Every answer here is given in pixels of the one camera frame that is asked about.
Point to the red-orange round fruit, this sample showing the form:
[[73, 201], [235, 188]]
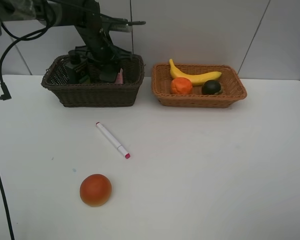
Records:
[[95, 190]]

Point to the yellow banana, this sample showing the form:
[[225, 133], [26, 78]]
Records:
[[196, 80]]

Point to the dark green pump bottle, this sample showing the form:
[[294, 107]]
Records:
[[76, 69]]

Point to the white marker pink cap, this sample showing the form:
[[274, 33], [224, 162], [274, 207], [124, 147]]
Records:
[[119, 147]]

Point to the pink lotion bottle white cap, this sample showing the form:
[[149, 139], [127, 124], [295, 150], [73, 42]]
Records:
[[119, 78]]

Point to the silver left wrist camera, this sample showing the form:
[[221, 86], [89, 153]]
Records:
[[113, 24]]

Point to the black whiteboard eraser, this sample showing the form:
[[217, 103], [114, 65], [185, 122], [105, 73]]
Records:
[[109, 72]]

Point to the orange tangerine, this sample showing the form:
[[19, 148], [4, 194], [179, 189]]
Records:
[[181, 86]]

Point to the light brown wicker basket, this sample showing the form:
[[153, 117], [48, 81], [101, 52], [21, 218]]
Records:
[[232, 89]]

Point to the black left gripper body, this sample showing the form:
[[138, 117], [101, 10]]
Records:
[[98, 41]]

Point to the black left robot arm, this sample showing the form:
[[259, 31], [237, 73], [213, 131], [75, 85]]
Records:
[[52, 13]]

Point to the dark brown wicker basket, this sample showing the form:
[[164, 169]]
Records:
[[96, 94]]

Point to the dark green mangosteen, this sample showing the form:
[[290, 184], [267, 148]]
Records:
[[211, 87]]

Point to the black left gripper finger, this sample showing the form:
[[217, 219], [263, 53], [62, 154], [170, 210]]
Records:
[[83, 51], [120, 53]]

